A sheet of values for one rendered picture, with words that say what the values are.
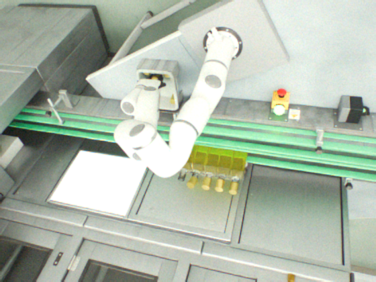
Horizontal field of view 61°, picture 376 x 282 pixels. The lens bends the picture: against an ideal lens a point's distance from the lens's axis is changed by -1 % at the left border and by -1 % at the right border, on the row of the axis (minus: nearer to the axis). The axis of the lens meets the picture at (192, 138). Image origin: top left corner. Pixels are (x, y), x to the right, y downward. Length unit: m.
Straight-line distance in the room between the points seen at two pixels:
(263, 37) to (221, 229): 0.79
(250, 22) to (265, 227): 0.84
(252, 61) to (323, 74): 0.29
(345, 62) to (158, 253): 1.07
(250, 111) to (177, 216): 0.57
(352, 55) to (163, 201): 0.99
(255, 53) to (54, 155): 1.23
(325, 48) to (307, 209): 0.69
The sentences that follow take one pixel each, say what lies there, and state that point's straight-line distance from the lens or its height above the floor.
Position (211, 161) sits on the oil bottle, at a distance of 1.43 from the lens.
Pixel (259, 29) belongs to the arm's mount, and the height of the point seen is 0.80.
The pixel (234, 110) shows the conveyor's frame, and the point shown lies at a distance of 1.46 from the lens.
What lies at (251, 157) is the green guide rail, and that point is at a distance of 1.52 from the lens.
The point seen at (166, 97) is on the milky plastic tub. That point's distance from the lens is 1.60.
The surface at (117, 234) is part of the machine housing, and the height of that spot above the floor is 1.39.
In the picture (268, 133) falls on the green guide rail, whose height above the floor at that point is 0.93.
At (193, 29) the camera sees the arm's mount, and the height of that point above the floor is 0.80.
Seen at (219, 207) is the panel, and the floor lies 1.17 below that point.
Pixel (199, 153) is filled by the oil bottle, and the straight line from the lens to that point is 1.46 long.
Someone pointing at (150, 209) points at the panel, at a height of 1.25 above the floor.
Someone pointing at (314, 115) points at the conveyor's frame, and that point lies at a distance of 1.47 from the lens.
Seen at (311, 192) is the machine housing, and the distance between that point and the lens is 1.60.
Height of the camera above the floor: 1.88
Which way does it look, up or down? 39 degrees down
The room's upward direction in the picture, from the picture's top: 160 degrees counter-clockwise
